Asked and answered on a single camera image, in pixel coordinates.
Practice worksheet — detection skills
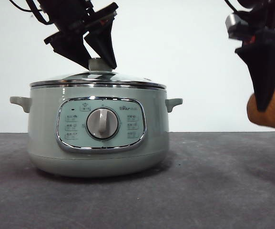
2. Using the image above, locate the glass lid with green knob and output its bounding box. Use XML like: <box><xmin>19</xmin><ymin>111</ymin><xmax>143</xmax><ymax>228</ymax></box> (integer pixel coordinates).
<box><xmin>30</xmin><ymin>58</ymin><xmax>168</xmax><ymax>92</ymax></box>

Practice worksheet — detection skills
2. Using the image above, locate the pale green electric cooking pot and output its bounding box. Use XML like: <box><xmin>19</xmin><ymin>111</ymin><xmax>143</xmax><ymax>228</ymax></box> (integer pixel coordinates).
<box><xmin>9</xmin><ymin>83</ymin><xmax>183</xmax><ymax>177</ymax></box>

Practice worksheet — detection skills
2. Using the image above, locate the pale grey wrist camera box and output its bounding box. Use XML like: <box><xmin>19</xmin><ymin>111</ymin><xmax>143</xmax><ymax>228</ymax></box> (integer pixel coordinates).
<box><xmin>224</xmin><ymin>13</ymin><xmax>249</xmax><ymax>39</ymax></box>

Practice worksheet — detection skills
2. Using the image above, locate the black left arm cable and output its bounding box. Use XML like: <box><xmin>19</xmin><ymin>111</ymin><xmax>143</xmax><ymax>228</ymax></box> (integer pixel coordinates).
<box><xmin>8</xmin><ymin>0</ymin><xmax>57</xmax><ymax>26</ymax></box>

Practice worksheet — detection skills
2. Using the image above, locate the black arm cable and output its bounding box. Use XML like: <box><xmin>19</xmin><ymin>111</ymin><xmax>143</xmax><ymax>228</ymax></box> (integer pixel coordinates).
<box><xmin>8</xmin><ymin>0</ymin><xmax>57</xmax><ymax>26</ymax></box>
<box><xmin>224</xmin><ymin>0</ymin><xmax>242</xmax><ymax>12</ymax></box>

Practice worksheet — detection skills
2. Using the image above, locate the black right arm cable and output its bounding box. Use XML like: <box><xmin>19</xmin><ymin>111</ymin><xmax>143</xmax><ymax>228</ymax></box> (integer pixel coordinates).
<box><xmin>224</xmin><ymin>0</ymin><xmax>242</xmax><ymax>12</ymax></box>

